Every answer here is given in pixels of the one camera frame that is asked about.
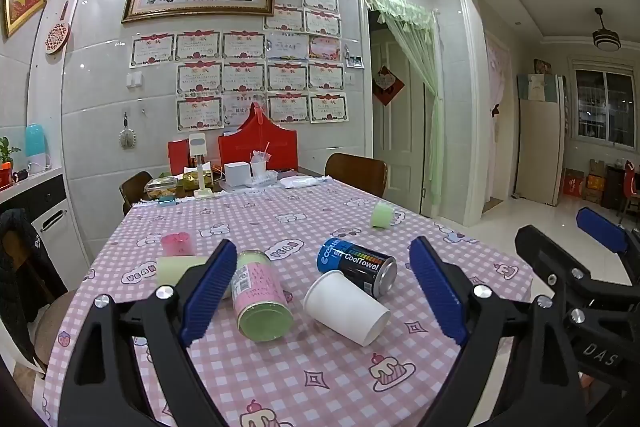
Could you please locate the pink checkered tablecloth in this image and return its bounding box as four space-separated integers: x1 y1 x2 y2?
42 176 535 427

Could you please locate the light green cup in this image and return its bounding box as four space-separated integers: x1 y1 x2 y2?
369 201 396 229

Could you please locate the black and white cabinet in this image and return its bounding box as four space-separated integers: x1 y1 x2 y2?
0 171 72 268

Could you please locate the white square box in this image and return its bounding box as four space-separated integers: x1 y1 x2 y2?
223 161 251 190

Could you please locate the white door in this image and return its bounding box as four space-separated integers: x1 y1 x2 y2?
371 27 432 217

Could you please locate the potted green plant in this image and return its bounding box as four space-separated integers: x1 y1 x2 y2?
0 136 22 188

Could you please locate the pink can with green lid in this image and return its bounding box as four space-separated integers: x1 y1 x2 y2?
230 249 295 342

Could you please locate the red chair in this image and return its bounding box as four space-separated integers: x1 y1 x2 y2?
619 159 640 222

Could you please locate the window with bars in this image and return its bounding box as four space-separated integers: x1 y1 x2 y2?
574 66 640 146

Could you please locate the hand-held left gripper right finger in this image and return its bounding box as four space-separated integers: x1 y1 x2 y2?
408 235 577 427

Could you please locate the brown wooden chair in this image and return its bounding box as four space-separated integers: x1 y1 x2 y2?
324 152 389 198
119 171 154 216

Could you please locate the ceiling fan lamp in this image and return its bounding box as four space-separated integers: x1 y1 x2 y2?
592 8 622 53

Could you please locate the green door curtain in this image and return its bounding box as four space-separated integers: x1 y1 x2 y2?
364 0 446 221

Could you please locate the stack of cardboard boxes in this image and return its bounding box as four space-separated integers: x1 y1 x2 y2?
563 158 622 204

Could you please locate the white plastic bag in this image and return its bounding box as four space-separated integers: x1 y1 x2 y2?
278 174 322 191

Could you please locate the black and blue can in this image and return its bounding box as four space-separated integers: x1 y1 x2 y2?
315 237 399 299

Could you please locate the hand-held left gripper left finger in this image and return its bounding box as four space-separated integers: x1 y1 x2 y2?
57 239 238 427

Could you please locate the red diamond door decoration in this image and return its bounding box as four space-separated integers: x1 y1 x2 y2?
372 65 405 108

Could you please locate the white desk lamp stand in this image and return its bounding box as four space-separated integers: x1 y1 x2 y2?
187 132 215 198

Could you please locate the white paper cup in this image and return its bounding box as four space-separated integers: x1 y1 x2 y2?
303 270 391 347

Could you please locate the glass food container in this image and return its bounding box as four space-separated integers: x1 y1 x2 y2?
144 176 179 200

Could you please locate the blue and white appliance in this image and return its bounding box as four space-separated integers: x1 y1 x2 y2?
24 123 50 171

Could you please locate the round wooden wall ornament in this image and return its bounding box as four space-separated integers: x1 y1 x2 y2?
44 0 82 56

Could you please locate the hanging round brush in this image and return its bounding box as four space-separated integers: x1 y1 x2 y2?
118 110 137 151

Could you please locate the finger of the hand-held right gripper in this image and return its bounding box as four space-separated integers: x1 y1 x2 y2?
576 206 640 290
515 224 602 314

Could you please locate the group of wall certificates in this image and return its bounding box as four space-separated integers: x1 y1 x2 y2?
129 0 348 132

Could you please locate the dark jacket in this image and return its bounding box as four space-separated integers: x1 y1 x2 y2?
0 208 69 370

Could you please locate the small red box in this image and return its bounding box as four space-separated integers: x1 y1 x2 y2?
167 139 194 178

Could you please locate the clear cup with straws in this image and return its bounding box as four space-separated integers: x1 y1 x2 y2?
249 141 274 184

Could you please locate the white refrigerator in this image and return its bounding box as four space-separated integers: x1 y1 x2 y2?
515 73 567 208

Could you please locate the pink curtain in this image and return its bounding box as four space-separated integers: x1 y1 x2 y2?
486 38 512 130

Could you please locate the pale yellow-green cup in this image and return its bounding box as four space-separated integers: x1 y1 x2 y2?
155 255 232 300

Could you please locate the pink plastic cup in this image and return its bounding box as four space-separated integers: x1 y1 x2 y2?
160 231 195 257

